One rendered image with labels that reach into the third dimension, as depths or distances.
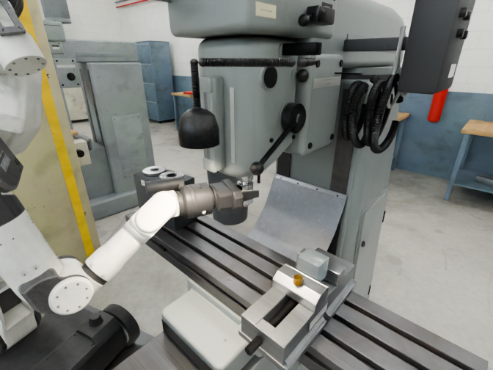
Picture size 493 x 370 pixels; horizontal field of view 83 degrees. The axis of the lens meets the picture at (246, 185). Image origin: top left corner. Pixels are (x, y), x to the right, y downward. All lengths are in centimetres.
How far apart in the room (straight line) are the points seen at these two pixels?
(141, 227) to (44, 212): 179
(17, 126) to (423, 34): 83
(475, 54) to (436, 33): 401
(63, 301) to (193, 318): 39
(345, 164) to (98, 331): 113
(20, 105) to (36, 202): 173
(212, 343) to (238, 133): 57
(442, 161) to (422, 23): 424
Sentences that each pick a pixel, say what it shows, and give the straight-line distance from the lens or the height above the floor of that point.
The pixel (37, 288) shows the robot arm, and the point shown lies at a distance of 68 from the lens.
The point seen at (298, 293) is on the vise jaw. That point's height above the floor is 108.
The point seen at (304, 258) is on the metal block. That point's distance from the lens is 74.
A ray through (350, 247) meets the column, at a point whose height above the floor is 91.
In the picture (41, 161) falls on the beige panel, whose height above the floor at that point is 97.
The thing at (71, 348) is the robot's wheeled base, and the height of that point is 59.
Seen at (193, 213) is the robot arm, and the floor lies 123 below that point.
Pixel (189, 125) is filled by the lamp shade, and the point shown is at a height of 149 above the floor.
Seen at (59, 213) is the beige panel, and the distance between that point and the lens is 247.
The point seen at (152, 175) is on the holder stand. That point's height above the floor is 118.
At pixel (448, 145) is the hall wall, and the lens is 487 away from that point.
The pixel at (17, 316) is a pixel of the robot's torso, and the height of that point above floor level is 75.
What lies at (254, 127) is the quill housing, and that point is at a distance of 63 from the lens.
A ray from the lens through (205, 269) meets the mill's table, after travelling 93.
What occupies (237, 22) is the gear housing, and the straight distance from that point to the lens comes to 57.
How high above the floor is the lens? 158
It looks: 24 degrees down
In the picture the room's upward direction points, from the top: straight up
